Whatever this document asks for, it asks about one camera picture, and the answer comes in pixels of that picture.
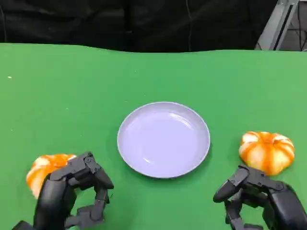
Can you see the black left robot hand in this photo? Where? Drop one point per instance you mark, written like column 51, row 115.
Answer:
column 55, row 191

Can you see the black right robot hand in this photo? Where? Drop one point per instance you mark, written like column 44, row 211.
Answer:
column 283, row 201

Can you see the green table cloth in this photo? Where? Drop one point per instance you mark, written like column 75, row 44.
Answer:
column 72, row 95

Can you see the lilac plate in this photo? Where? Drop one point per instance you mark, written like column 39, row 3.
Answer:
column 163, row 141

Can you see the black backdrop curtain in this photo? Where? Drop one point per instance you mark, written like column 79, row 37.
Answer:
column 120, row 21

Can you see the grey metal frame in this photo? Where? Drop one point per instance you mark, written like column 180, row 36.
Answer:
column 275, row 26

